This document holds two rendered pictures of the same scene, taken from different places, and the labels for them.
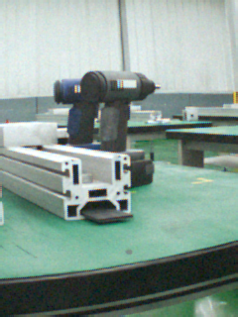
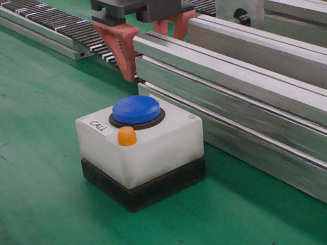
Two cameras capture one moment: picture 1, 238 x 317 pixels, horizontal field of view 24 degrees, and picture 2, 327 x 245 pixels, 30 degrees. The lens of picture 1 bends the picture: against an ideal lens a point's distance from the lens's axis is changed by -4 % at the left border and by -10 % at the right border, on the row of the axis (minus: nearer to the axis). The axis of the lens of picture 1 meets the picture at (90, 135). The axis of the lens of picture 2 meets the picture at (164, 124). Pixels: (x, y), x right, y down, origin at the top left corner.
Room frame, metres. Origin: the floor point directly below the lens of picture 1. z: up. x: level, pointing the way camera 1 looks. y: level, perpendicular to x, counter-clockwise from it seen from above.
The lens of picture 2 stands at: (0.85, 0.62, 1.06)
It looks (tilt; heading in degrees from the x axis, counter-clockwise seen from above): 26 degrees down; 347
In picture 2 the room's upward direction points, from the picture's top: 5 degrees counter-clockwise
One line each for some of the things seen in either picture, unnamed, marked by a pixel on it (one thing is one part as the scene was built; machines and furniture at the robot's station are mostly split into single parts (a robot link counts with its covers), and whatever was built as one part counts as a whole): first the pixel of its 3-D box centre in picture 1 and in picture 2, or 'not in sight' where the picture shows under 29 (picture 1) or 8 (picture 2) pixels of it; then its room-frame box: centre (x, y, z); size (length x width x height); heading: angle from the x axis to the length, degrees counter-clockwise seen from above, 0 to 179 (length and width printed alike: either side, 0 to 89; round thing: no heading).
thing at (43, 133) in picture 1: (20, 140); not in sight; (1.18, 0.14, 0.87); 0.16 x 0.11 x 0.07; 22
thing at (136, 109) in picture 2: not in sight; (136, 113); (1.32, 0.54, 0.84); 0.04 x 0.04 x 0.02
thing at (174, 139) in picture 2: not in sight; (148, 144); (1.32, 0.54, 0.81); 0.10 x 0.08 x 0.06; 112
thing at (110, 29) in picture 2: not in sight; (135, 40); (1.52, 0.50, 0.84); 0.07 x 0.07 x 0.09; 22
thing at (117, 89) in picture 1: (128, 128); not in sight; (1.13, -0.07, 0.89); 0.20 x 0.08 x 0.22; 133
